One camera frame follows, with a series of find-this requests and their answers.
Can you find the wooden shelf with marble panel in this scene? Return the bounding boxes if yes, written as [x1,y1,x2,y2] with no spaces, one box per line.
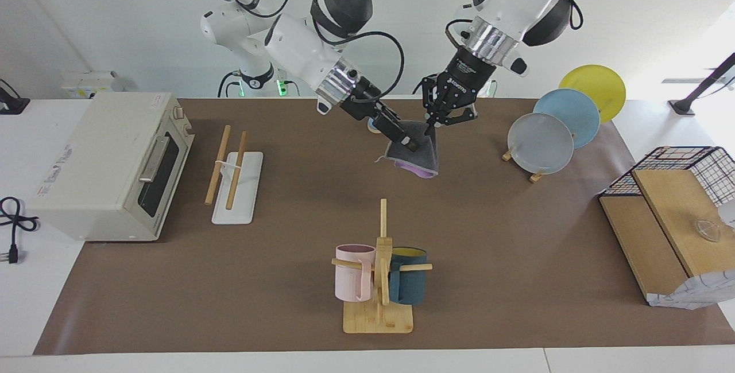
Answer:
[598,166,735,310]

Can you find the brown table mat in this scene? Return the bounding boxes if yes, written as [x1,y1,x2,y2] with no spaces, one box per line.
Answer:
[33,98,735,355]

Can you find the purple and grey towel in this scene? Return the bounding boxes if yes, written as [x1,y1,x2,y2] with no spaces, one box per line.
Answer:
[376,121,440,180]

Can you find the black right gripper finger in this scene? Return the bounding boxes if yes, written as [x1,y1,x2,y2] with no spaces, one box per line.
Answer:
[382,110,420,153]

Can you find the black camera stand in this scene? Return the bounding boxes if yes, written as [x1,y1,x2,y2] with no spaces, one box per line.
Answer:
[669,52,735,116]

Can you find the white wall box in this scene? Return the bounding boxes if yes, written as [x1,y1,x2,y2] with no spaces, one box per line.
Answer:
[60,71,124,99]

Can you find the wooden mug tree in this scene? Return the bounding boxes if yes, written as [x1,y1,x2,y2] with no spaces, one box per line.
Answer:
[331,199,433,335]

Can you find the grey plate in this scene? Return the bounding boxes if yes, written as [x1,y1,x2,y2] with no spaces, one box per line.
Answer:
[508,112,575,175]

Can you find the yellow plate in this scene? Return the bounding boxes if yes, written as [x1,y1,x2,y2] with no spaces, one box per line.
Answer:
[559,64,626,123]

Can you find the black stand base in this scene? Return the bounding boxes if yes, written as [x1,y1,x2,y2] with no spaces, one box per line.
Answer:
[0,79,30,115]

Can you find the wooden plate rack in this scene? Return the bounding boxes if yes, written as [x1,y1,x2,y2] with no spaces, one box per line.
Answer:
[502,146,546,184]

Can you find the pink mug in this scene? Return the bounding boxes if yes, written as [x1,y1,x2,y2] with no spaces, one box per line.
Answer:
[335,244,377,302]

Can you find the white towel rack wooden bars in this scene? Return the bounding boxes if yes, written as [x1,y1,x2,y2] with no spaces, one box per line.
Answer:
[205,125,264,225]

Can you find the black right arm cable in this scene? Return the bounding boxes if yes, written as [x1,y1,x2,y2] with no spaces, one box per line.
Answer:
[310,14,405,101]

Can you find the light blue plate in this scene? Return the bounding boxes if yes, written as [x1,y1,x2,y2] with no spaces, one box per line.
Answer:
[533,88,601,150]

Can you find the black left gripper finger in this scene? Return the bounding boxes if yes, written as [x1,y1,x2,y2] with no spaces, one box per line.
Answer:
[434,100,477,133]
[422,73,446,135]

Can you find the black power cable with plug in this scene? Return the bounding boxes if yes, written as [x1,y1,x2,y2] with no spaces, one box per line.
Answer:
[0,196,40,265]

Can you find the black wire basket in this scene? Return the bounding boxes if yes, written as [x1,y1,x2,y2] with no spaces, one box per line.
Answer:
[598,146,735,207]

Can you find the clear glass lid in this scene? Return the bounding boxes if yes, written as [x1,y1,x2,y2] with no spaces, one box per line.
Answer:
[692,218,721,243]

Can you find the black base cable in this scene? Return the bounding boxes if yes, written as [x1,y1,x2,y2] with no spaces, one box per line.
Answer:
[217,71,242,98]

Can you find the cream toaster oven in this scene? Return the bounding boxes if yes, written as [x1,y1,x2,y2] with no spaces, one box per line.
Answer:
[29,92,195,242]

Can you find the dark teal mug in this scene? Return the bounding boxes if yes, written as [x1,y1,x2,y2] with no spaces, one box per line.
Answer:
[389,247,428,305]

